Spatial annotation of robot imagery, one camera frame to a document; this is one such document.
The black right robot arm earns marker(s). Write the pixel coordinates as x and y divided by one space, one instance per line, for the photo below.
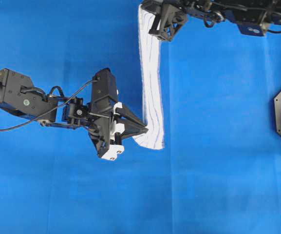
252 17

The white blue striped towel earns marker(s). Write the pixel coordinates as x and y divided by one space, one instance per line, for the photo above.
152 106

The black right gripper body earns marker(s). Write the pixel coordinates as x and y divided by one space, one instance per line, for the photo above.
169 19

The blue table cloth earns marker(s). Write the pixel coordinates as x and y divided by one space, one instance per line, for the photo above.
220 169

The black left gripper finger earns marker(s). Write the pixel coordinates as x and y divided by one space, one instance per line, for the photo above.
130 132
128 118

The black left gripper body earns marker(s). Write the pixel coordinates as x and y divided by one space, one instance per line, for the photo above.
103 98

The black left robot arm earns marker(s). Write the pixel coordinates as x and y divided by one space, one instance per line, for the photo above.
19 97

